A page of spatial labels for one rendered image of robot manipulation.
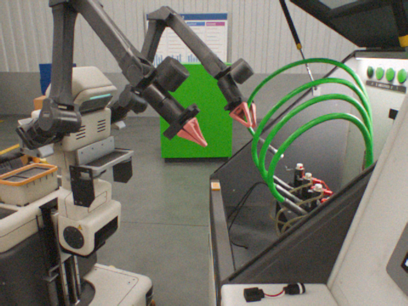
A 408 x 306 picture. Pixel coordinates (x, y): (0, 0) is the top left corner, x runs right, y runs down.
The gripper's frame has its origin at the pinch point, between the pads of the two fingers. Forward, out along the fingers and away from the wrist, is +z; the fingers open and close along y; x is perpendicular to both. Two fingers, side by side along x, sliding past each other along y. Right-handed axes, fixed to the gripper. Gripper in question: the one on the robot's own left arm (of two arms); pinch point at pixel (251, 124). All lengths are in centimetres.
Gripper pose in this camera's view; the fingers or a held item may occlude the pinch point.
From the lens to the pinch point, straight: 109.4
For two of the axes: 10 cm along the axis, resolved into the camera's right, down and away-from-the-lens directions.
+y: 6.5, -0.1, 7.6
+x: -6.3, 5.6, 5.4
